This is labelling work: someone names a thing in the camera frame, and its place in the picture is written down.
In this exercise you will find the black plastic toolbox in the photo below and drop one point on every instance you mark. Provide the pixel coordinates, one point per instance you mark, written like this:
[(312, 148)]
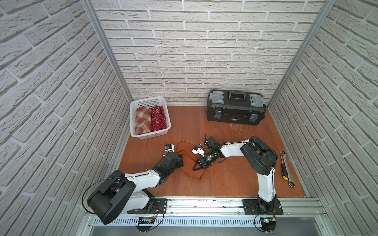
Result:
[(237, 107)]

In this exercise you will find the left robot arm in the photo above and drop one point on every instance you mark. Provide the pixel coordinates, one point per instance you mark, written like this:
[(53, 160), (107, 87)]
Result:
[(128, 192)]

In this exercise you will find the white plastic basket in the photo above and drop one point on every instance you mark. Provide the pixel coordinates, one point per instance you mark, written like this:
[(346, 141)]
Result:
[(149, 103)]

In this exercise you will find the red plaid skirt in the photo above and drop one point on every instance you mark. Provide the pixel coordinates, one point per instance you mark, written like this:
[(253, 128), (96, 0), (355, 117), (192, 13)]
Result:
[(143, 120)]

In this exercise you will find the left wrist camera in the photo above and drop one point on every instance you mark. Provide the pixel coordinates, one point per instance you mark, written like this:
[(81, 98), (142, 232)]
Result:
[(169, 148)]

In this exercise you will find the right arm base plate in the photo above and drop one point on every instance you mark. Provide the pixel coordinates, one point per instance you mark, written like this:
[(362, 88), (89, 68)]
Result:
[(257, 206)]

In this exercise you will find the right controller board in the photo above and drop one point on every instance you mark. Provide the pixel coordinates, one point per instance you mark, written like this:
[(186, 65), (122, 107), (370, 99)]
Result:
[(268, 225)]

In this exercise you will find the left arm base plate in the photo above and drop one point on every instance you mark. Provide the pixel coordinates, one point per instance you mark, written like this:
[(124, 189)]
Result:
[(153, 205)]

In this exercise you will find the red polka dot skirt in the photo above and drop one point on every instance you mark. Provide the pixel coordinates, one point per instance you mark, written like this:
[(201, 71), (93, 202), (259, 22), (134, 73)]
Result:
[(158, 119)]

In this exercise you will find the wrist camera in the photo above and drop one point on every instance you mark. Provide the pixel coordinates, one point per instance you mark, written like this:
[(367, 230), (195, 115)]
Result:
[(198, 150), (169, 148)]

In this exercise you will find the left controller board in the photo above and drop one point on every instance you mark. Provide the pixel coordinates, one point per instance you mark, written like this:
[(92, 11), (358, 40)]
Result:
[(145, 224)]

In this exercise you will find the aluminium mounting rail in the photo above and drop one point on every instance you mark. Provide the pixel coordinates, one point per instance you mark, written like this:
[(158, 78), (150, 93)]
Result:
[(229, 206)]

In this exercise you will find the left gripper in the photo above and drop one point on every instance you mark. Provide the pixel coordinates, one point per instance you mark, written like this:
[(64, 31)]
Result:
[(177, 157)]

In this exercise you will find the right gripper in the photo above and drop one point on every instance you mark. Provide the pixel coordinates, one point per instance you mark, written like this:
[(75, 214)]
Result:
[(203, 164)]

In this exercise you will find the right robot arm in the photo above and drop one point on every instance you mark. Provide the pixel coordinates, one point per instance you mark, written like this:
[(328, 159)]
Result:
[(259, 155)]

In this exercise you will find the controller board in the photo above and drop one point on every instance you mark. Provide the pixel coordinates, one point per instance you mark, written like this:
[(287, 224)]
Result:
[(268, 225), (145, 224)]

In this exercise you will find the orange skirt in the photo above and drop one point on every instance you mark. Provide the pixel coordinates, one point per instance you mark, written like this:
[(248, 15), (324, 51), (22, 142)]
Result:
[(189, 160)]

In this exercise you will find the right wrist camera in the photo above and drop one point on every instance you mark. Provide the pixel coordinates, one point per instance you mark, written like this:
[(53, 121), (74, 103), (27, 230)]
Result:
[(198, 150)]

